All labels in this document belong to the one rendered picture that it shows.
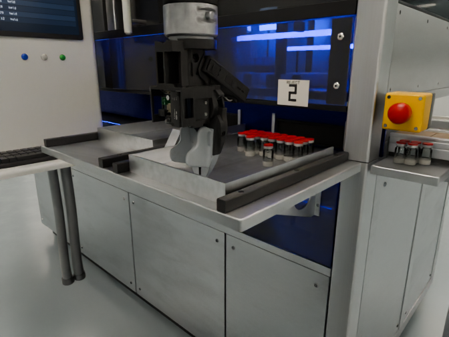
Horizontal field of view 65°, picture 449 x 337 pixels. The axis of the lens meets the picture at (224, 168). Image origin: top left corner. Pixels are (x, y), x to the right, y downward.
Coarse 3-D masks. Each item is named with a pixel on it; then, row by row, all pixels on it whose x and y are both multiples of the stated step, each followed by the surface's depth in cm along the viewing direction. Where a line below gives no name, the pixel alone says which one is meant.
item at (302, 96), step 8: (280, 80) 85; (288, 80) 84; (296, 80) 82; (304, 80) 81; (280, 88) 86; (288, 88) 84; (304, 88) 81; (280, 96) 86; (288, 96) 85; (296, 96) 83; (304, 96) 82; (288, 104) 85; (296, 104) 84; (304, 104) 82
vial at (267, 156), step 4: (268, 148) 71; (272, 148) 72; (264, 152) 72; (268, 152) 71; (272, 152) 72; (264, 156) 72; (268, 156) 71; (272, 156) 72; (264, 160) 72; (268, 160) 72; (272, 160) 72; (264, 164) 72; (268, 164) 72; (272, 164) 72
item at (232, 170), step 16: (224, 144) 88; (144, 160) 65; (160, 160) 74; (224, 160) 77; (240, 160) 77; (256, 160) 77; (304, 160) 67; (144, 176) 66; (160, 176) 63; (176, 176) 60; (192, 176) 57; (208, 176) 66; (224, 176) 66; (240, 176) 66; (256, 176) 57; (272, 176) 60; (192, 192) 57; (208, 192) 55; (224, 192) 52
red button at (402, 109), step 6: (402, 102) 66; (390, 108) 66; (396, 108) 66; (402, 108) 65; (408, 108) 65; (390, 114) 66; (396, 114) 66; (402, 114) 65; (408, 114) 65; (390, 120) 67; (396, 120) 66; (402, 120) 65
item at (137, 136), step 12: (108, 132) 95; (120, 132) 91; (132, 132) 107; (144, 132) 110; (156, 132) 110; (168, 132) 110; (120, 144) 92; (132, 144) 88; (144, 144) 85; (156, 144) 83
